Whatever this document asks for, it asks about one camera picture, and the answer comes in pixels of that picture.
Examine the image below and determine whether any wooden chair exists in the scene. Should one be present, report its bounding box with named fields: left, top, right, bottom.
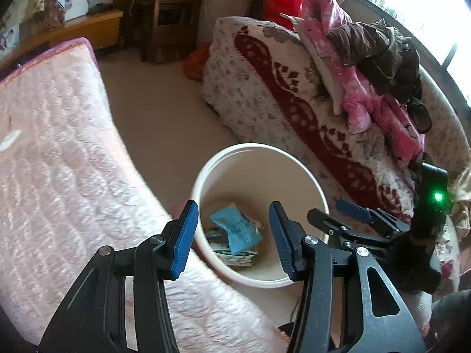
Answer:
left=138, top=0, right=208, bottom=63

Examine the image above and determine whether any blue packet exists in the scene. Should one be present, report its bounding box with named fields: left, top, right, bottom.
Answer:
left=210, top=206, right=263, bottom=255

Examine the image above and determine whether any window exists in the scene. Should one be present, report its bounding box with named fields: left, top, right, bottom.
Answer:
left=348, top=0, right=471, bottom=107

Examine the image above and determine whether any orange plastic bag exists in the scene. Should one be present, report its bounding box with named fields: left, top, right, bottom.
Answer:
left=183, top=42, right=212, bottom=81

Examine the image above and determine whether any pink quilted bed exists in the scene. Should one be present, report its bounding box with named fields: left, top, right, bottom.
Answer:
left=0, top=37, right=288, bottom=353

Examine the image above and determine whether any framed couple photo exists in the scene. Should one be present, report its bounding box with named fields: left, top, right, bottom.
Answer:
left=0, top=25, right=20, bottom=50

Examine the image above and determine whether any pink spotted jacket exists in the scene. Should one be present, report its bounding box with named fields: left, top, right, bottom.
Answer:
left=296, top=0, right=425, bottom=166

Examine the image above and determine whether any red bag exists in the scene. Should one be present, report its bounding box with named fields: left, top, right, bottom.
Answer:
left=262, top=0, right=308, bottom=32

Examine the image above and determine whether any black garment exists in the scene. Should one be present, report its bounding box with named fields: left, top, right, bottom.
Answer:
left=405, top=96, right=432, bottom=135

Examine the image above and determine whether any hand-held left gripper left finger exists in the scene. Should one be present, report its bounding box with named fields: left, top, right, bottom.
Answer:
left=39, top=200, right=199, bottom=353

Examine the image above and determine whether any wooden cabinet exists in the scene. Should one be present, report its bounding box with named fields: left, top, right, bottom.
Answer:
left=0, top=9, right=124, bottom=78

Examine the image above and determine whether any yellow floral cloth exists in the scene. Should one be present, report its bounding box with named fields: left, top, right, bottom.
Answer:
left=0, top=0, right=78, bottom=30

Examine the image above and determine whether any brown clothing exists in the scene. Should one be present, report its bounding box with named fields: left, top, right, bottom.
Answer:
left=327, top=18, right=422, bottom=100

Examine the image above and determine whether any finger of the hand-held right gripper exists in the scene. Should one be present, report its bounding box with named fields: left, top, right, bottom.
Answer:
left=336, top=199, right=411, bottom=239
left=307, top=208, right=405, bottom=256

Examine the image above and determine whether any floral covered sofa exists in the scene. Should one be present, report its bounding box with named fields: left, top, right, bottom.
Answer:
left=202, top=16, right=471, bottom=302

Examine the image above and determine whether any beige crumpled cloth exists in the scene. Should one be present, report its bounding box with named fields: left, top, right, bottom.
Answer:
left=447, top=165, right=471, bottom=221

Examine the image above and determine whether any white printed carton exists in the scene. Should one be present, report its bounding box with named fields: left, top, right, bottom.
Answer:
left=204, top=228, right=260, bottom=268

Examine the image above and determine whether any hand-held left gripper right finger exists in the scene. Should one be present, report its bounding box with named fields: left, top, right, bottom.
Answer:
left=268, top=202, right=427, bottom=353

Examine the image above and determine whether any white plastic bucket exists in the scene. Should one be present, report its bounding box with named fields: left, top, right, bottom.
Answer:
left=191, top=143, right=330, bottom=289

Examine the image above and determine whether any white pillow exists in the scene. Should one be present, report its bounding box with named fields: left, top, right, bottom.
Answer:
left=298, top=26, right=346, bottom=114

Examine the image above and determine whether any red white patterned blanket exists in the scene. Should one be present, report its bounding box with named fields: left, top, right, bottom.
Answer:
left=235, top=22, right=418, bottom=221

